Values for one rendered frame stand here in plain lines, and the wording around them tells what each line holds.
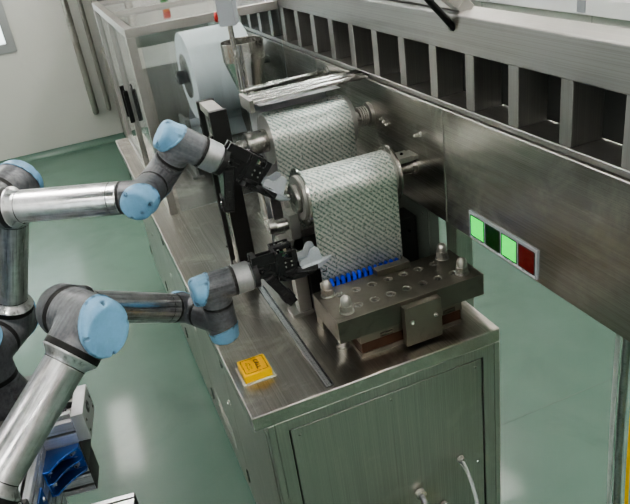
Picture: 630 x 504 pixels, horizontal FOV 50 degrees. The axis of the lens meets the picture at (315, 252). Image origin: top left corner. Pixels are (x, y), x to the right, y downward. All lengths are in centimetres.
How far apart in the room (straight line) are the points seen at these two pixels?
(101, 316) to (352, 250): 69
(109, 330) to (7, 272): 57
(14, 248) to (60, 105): 534
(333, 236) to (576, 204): 65
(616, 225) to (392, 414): 77
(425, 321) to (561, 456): 118
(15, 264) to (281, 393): 77
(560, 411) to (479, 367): 114
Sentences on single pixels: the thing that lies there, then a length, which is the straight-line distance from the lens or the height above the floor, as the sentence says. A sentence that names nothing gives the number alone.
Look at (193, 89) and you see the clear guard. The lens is 259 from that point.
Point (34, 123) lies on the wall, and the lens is 720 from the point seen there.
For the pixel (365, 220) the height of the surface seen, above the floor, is 117.
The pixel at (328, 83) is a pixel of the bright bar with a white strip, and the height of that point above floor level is 145.
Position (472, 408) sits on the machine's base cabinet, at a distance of 188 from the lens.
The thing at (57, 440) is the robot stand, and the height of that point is 71.
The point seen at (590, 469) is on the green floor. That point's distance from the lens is 271.
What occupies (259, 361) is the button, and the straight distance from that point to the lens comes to 170.
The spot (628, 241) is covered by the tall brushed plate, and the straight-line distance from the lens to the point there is 126.
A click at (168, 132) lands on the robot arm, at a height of 149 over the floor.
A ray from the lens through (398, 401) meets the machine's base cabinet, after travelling 173.
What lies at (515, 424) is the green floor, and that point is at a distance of 284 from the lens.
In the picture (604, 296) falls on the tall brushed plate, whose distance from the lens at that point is 135.
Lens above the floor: 191
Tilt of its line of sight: 27 degrees down
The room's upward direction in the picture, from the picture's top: 9 degrees counter-clockwise
